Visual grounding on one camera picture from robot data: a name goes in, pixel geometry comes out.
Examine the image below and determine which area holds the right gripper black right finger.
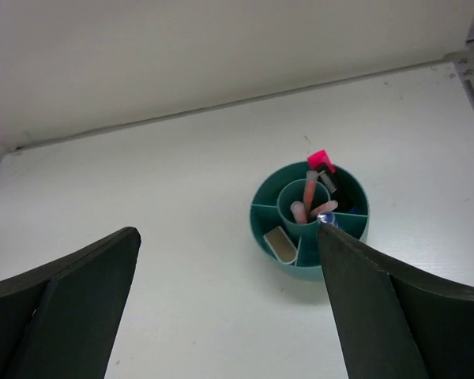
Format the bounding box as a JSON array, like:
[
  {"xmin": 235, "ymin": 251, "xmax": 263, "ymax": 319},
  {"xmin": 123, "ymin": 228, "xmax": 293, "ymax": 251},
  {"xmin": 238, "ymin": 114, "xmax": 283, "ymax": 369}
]
[{"xmin": 318, "ymin": 224, "xmax": 474, "ymax": 378}]

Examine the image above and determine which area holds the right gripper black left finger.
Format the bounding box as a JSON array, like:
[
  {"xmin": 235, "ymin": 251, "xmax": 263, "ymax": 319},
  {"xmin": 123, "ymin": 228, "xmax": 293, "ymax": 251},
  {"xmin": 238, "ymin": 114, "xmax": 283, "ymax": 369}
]
[{"xmin": 0, "ymin": 227, "xmax": 141, "ymax": 378}]

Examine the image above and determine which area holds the clear glue bottle blue cap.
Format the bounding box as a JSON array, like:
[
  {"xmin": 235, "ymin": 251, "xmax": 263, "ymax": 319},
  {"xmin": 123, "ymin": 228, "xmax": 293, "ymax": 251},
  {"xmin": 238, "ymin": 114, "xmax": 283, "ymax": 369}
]
[{"xmin": 317, "ymin": 212, "xmax": 339, "ymax": 228}]

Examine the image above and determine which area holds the orange pastel pen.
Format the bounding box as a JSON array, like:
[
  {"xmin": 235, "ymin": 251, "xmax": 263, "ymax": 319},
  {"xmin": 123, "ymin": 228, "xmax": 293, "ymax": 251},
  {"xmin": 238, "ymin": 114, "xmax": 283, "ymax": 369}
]
[{"xmin": 310, "ymin": 200, "xmax": 339, "ymax": 218}]

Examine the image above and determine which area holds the pink red pen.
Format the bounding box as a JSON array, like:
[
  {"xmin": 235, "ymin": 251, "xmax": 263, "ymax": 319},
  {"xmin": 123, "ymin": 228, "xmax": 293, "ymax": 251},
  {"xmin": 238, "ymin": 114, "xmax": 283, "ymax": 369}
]
[{"xmin": 303, "ymin": 171, "xmax": 318, "ymax": 215}]

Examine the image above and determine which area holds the pink cap black highlighter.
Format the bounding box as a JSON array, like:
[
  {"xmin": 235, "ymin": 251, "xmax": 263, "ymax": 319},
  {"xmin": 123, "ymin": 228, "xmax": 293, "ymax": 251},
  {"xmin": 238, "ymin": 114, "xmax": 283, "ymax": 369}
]
[{"xmin": 307, "ymin": 150, "xmax": 355, "ymax": 213}]

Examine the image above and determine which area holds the blue cap black highlighter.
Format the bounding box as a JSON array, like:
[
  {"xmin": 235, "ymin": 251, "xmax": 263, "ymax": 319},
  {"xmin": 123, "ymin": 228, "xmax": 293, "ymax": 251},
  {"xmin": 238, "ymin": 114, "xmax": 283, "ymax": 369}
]
[{"xmin": 348, "ymin": 206, "xmax": 360, "ymax": 215}]

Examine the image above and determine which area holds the purple pastel pen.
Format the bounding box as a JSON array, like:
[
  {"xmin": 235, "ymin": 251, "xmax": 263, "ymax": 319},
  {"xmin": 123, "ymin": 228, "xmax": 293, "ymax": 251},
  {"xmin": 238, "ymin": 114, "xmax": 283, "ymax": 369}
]
[{"xmin": 290, "ymin": 201, "xmax": 308, "ymax": 224}]

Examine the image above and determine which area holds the teal round compartment organizer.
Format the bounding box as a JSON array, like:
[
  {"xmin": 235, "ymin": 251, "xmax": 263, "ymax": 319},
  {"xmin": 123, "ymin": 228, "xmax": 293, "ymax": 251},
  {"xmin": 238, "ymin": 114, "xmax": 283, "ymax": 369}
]
[{"xmin": 250, "ymin": 161, "xmax": 370, "ymax": 281}]

